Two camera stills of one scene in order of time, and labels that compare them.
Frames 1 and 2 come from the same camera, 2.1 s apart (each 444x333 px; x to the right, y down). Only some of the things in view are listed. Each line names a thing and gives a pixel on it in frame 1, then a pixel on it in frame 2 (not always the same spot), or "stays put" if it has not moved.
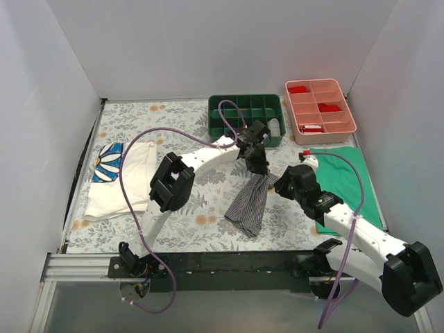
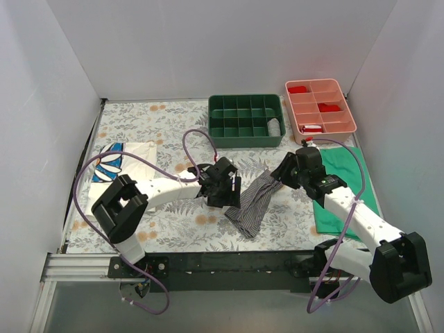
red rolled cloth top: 297,89 stays put
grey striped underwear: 246,209 stays put
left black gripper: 257,164 → 226,193
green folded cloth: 341,179 stays put
